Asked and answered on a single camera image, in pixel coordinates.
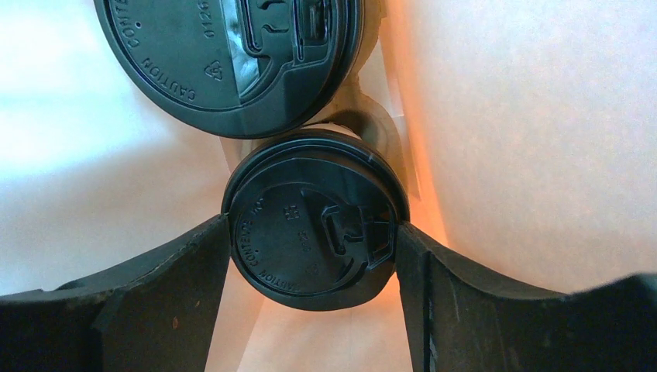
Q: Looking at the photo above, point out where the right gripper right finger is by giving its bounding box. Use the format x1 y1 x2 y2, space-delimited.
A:
396 224 656 371

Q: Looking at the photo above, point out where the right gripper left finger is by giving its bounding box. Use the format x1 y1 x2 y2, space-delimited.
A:
1 215 230 371

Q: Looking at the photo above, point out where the black coffee cup lid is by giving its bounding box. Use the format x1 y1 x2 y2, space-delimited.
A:
222 129 410 312

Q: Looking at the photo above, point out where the orange paper bag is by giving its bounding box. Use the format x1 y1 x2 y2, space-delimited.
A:
1 1 656 371

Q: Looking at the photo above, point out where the single pulp cup carrier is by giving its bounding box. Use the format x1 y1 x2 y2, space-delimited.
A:
220 0 411 191

